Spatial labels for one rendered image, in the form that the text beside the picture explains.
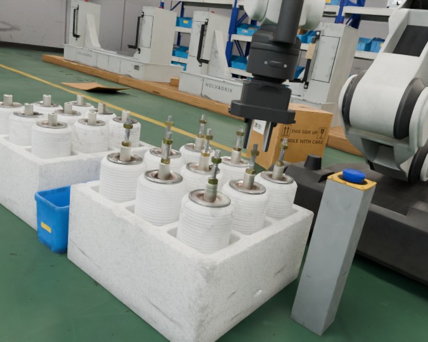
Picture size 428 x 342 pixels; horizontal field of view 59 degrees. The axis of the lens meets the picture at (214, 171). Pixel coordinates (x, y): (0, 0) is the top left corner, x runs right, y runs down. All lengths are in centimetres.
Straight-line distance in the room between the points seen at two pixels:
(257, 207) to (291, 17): 34
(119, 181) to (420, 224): 71
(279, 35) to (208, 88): 275
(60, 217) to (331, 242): 57
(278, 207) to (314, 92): 212
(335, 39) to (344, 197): 222
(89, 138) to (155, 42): 307
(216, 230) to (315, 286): 25
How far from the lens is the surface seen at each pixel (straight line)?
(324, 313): 81
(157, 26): 410
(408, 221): 104
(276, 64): 67
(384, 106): 93
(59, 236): 93
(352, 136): 107
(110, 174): 79
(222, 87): 329
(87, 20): 524
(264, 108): 70
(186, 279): 64
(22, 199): 109
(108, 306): 80
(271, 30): 69
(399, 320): 99
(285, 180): 84
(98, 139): 109
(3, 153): 114
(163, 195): 70
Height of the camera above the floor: 50
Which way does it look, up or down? 18 degrees down
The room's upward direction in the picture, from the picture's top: 10 degrees clockwise
